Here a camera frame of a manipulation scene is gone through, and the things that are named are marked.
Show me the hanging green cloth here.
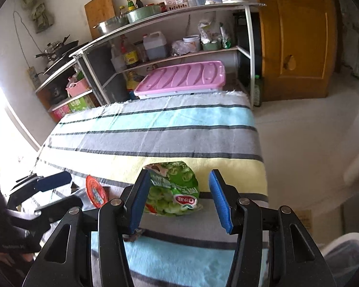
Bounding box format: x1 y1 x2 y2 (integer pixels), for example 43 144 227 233
19 0 54 34

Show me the white bin with liner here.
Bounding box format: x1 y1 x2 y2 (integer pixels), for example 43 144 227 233
322 232 359 287

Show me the wooden door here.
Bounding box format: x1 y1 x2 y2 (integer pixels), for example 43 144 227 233
251 0 338 102

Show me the yellow label oil bottle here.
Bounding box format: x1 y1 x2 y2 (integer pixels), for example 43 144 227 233
123 36 140 68

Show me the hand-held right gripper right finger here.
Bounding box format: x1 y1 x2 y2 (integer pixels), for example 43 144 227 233
209 169 337 287

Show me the pink storage basket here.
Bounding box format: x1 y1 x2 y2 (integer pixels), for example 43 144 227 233
66 78 90 97

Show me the green bottle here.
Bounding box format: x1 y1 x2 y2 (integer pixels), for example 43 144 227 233
253 76 264 107

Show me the pink utensil basket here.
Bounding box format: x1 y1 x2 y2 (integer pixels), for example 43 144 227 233
163 0 189 12

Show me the white paper roll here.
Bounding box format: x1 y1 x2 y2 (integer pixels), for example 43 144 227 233
343 144 359 186

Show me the small clear plastic bag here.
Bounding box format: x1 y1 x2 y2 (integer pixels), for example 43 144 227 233
171 40 192 57

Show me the clear jug with dark liquid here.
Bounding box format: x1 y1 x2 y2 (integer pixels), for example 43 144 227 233
143 31 168 61

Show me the brown crumpled wrapper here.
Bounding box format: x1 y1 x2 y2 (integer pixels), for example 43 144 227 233
124 230 146 243

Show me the red lidded snack cup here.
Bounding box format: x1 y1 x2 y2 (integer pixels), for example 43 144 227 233
85 175 110 208

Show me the pink lidded storage box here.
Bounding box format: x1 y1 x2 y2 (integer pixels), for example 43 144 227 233
134 60 226 100

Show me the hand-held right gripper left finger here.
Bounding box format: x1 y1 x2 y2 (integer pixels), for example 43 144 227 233
22 169 152 287

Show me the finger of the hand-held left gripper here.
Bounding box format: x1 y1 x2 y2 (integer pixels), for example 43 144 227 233
7 171 72 207
34 196 84 225

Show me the metal shelf rack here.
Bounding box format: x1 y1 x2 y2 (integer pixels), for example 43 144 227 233
34 1 267 123

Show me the wooden cutting board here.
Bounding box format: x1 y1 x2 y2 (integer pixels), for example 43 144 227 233
84 0 116 39

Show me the white power strip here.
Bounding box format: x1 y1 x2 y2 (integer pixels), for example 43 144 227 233
26 67 42 90

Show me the person's left hand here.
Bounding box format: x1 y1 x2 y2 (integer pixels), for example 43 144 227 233
0 243 33 263

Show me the black wok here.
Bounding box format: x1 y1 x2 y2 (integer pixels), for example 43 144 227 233
35 35 80 65

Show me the pink carton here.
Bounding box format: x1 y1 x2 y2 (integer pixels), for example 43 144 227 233
49 106 72 121

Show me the steel pot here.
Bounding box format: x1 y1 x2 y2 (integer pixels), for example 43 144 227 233
93 17 130 36

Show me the green metal basin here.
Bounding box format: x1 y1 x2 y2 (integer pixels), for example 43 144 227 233
126 4 163 23

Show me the striped blanket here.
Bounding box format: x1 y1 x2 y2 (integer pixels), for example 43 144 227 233
19 91 270 287

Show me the green carton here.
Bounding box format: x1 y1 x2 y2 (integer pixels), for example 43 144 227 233
67 96 95 113

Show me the green snack bag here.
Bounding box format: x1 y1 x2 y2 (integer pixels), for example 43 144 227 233
142 161 204 218

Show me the white jar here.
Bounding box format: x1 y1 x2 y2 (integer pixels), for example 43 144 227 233
182 35 202 52

